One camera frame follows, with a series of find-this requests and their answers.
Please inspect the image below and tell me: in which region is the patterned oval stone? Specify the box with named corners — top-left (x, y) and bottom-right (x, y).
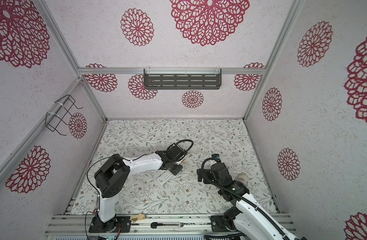
top-left (237, 174), bottom-right (249, 188)

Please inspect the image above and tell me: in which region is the white remote control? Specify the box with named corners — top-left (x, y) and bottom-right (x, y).
top-left (157, 171), bottom-right (174, 186)

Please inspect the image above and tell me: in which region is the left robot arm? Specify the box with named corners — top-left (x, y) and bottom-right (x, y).
top-left (94, 141), bottom-right (188, 223)

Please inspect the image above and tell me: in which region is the grey slotted wall shelf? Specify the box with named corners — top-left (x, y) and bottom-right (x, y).
top-left (143, 69), bottom-right (222, 90)

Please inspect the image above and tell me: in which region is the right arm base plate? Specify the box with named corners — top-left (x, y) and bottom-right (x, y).
top-left (210, 215), bottom-right (237, 232)

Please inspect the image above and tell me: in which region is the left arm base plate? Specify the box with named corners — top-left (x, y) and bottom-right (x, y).
top-left (88, 215), bottom-right (131, 233)

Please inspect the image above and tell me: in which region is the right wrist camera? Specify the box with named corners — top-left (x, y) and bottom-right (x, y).
top-left (211, 154), bottom-right (222, 163)

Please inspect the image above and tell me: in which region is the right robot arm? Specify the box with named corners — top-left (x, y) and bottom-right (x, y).
top-left (197, 163), bottom-right (299, 240)

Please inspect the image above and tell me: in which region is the black wire wall rack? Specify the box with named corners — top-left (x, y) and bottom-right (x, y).
top-left (44, 95), bottom-right (83, 136)

